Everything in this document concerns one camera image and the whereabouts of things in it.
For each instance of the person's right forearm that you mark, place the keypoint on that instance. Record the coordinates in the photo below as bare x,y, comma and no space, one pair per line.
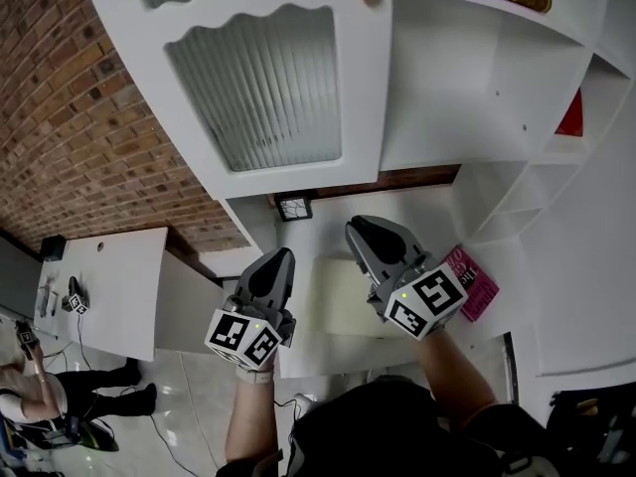
457,380

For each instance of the spare hand-held gripper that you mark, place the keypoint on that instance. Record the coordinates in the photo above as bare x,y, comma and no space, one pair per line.
77,298
27,338

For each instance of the red book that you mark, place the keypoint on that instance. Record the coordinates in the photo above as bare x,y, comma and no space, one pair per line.
571,119

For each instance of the white desk with hutch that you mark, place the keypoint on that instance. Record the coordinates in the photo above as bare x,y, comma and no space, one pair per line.
447,92

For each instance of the black framed picture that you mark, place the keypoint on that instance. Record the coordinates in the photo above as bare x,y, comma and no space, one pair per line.
294,207

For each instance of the plain white side desk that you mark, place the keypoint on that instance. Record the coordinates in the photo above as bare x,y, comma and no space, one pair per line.
124,291

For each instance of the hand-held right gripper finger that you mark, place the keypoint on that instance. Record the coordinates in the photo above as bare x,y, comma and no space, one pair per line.
402,239
360,261

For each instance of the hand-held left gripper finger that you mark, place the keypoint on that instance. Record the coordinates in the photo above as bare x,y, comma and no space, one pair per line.
290,281
247,281

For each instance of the person's left forearm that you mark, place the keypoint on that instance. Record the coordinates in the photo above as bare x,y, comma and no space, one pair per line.
251,425

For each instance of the black bag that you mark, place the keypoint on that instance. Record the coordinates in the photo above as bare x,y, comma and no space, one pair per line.
591,425

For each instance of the white wristband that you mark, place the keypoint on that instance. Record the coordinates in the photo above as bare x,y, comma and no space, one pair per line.
254,375

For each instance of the pink book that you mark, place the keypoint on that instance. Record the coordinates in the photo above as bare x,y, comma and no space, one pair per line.
479,291

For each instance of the person's black clothing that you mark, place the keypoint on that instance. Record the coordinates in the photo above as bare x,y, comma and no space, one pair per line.
377,435

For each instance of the cream desk mat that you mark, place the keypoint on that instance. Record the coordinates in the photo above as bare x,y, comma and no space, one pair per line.
338,296

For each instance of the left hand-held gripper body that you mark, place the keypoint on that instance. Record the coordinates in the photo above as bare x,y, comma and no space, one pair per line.
238,336

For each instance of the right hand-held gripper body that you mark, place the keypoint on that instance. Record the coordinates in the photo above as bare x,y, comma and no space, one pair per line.
427,301

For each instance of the small black box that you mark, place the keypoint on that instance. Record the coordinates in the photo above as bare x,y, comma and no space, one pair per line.
53,248

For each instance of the white cabinet glass door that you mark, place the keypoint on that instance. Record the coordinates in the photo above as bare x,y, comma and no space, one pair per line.
360,92

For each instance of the person's white left shoe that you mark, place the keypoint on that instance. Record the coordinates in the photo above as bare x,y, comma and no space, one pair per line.
304,404

